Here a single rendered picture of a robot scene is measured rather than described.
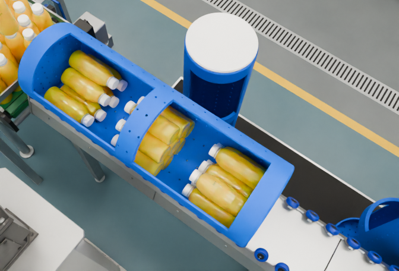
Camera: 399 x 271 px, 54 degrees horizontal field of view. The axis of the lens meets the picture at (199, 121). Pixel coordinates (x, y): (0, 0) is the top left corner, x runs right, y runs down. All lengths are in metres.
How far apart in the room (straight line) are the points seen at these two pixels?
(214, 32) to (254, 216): 0.76
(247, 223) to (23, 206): 0.61
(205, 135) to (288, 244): 0.45
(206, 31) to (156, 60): 1.21
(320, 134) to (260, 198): 1.58
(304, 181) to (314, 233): 0.92
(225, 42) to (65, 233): 0.87
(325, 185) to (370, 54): 1.13
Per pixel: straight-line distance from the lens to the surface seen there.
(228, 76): 1.47
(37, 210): 1.19
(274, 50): 2.86
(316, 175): 2.34
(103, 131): 1.41
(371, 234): 1.78
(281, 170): 1.12
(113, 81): 1.34
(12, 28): 1.47
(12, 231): 1.05
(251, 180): 1.20
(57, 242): 1.15
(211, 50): 1.50
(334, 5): 3.26
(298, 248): 1.39
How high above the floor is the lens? 2.24
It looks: 64 degrees down
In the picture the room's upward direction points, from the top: 7 degrees clockwise
